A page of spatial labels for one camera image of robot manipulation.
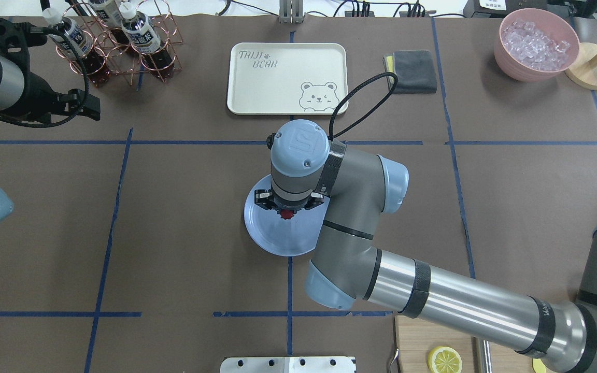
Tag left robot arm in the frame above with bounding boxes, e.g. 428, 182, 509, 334
0, 54, 100, 222

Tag red strawberry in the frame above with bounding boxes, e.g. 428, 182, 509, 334
279, 209, 295, 220

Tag aluminium frame post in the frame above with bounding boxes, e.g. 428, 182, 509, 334
278, 0, 305, 24

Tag half lemon slice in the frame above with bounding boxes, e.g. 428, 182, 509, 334
427, 346, 463, 372

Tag steel cylinder tool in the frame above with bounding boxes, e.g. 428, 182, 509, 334
475, 338, 492, 373

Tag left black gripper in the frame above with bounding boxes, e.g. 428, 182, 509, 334
17, 73, 101, 125

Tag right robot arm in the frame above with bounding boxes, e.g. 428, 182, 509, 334
255, 120, 597, 372

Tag pink bowl of ice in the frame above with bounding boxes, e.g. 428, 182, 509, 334
494, 8, 579, 82

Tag yellow plastic knife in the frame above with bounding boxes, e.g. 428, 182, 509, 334
532, 358, 547, 373

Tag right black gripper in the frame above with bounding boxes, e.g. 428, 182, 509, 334
254, 189, 325, 212

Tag cream bear tray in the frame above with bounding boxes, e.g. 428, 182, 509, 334
226, 42, 349, 116

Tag dark drink bottle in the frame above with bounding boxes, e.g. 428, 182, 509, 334
119, 2, 175, 80
88, 1, 135, 55
42, 7, 110, 85

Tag wooden cutting board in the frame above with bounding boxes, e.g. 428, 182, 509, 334
395, 315, 534, 372

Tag copper wire bottle rack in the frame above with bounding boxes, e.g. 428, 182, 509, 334
41, 1, 184, 89

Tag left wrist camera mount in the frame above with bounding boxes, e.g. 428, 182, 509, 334
0, 18, 48, 53

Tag blue plate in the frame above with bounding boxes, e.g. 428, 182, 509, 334
243, 175, 330, 256

